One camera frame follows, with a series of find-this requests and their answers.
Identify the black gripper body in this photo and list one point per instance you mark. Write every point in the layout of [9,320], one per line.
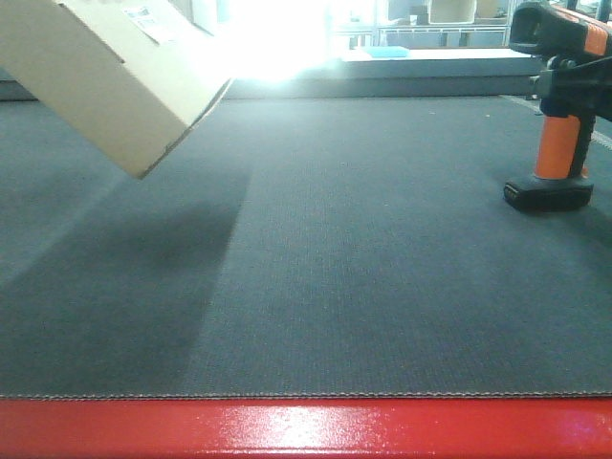
[572,89]

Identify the orange black barcode scanner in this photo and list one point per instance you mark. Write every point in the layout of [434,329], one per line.
[553,33]

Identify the brown cardboard box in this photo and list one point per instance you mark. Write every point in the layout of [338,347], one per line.
[133,99]

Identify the beige background bin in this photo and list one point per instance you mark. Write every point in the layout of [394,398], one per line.
[444,12]

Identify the blue tray in background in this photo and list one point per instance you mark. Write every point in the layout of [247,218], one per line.
[388,52]

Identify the dark grey fabric mat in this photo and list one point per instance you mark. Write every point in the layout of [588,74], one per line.
[302,247]

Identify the white barcode label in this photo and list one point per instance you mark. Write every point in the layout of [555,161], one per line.
[146,22]

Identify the red metal table frame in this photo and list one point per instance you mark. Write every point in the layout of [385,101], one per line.
[434,428]

